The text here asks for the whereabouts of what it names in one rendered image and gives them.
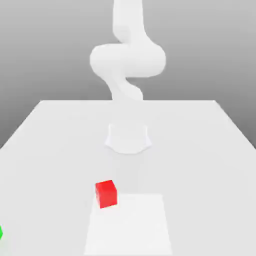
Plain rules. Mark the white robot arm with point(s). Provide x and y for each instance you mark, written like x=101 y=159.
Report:
x=128 y=60

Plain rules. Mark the small red cube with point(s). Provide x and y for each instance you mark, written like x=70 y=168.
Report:
x=106 y=194

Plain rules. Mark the small green cube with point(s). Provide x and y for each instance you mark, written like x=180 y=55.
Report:
x=0 y=232

